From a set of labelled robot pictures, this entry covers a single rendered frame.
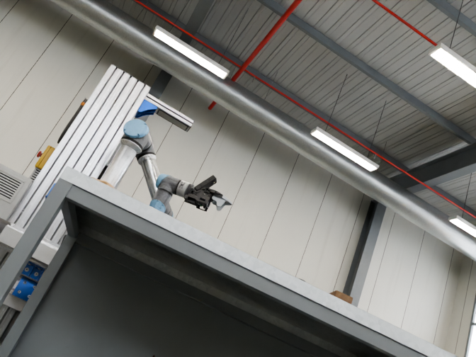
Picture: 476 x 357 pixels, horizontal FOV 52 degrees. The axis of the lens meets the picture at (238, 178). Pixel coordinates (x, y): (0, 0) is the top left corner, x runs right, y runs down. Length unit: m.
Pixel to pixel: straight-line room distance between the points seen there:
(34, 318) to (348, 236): 10.49
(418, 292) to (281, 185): 4.42
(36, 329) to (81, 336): 0.16
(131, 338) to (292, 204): 9.64
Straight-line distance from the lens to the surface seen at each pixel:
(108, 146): 2.68
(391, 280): 12.58
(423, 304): 13.14
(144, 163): 2.46
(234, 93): 9.67
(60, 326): 1.94
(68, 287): 1.95
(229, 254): 1.40
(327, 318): 1.48
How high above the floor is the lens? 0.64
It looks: 25 degrees up
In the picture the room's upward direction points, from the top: 24 degrees clockwise
